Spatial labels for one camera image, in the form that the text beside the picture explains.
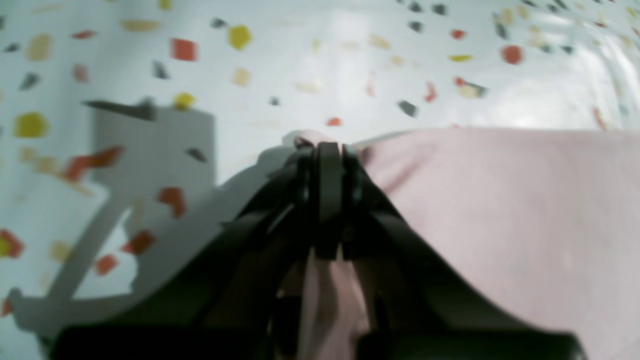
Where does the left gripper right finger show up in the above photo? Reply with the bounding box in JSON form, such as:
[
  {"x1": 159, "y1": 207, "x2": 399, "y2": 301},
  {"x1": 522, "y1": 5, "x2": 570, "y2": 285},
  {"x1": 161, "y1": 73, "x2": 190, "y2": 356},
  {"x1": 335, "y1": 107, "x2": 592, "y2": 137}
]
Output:
[{"x1": 342, "y1": 146, "x2": 586, "y2": 360}]

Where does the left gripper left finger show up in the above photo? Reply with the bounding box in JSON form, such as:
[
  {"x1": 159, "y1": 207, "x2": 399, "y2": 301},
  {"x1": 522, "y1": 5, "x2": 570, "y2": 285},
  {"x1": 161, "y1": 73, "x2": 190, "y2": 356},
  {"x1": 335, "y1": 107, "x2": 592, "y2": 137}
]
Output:
[{"x1": 50, "y1": 143, "x2": 341, "y2": 360}]

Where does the pink T-shirt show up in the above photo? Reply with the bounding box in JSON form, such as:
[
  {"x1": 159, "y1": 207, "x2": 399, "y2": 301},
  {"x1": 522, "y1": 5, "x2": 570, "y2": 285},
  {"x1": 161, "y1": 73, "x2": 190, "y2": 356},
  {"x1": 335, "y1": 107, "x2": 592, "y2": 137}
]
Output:
[{"x1": 295, "y1": 128, "x2": 640, "y2": 360}]

